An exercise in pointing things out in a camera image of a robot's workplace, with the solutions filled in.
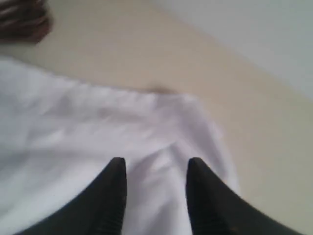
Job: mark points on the brown wicker laundry basket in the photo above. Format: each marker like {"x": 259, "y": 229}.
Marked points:
{"x": 24, "y": 21}

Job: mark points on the white t-shirt red lettering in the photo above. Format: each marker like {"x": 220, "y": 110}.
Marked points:
{"x": 57, "y": 134}

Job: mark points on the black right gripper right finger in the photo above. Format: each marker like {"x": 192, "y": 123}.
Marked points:
{"x": 214, "y": 209}

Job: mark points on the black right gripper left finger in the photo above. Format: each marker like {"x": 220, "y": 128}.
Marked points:
{"x": 97, "y": 210}

